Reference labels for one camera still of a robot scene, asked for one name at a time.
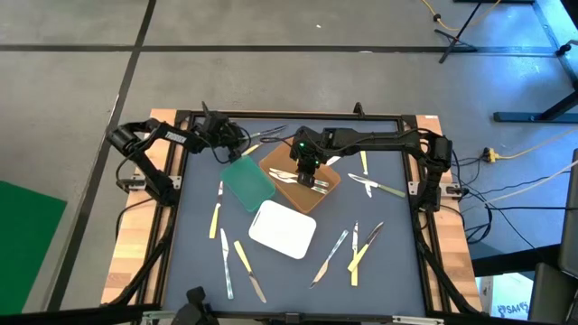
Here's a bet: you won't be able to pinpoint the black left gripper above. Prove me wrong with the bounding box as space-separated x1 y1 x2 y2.
202 111 247 163

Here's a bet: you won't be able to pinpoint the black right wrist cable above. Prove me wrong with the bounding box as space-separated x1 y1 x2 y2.
258 131 300 145

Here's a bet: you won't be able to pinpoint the yellow floor cable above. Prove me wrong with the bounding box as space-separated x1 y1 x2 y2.
419 0 503 33

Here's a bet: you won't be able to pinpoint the black aluminium table frame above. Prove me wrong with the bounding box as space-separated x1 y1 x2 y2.
101 101 487 317

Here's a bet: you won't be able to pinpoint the white printed cardboard box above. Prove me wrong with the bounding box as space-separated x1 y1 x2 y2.
476 270 535 322

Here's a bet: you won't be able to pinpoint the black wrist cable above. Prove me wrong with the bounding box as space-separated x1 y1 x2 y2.
210 125 253 166
258 131 300 145

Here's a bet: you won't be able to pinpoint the white plastic bin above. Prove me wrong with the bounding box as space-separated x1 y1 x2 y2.
247 200 318 261

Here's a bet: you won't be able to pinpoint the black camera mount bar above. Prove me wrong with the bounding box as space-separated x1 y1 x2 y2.
0 302 578 325

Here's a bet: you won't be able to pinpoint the yellow extension cord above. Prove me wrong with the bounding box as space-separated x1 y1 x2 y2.
481 128 578 163

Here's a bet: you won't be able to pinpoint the black tripod stand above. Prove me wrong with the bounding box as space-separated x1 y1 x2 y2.
433 0 484 64

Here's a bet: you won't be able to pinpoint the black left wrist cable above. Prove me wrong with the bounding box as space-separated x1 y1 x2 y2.
210 125 253 166

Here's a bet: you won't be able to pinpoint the black chair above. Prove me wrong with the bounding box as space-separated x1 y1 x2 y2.
527 148 578 325

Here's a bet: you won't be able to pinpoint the black desk leg frame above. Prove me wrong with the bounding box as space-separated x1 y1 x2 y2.
491 0 578 124

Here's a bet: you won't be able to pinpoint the orange plastic bin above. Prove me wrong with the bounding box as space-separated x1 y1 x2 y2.
259 135 343 215

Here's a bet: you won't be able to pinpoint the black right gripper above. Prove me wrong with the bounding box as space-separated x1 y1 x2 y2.
289 125 331 189

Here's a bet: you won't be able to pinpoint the green fronted work table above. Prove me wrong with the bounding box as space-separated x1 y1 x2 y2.
0 180 68 317

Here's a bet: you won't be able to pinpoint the teal green plastic bin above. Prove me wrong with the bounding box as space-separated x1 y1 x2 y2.
219 154 276 213

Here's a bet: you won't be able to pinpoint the white floor cable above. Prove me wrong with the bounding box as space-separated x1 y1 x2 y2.
460 160 578 213

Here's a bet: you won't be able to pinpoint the black floor cable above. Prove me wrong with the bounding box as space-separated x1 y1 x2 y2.
485 205 578 212

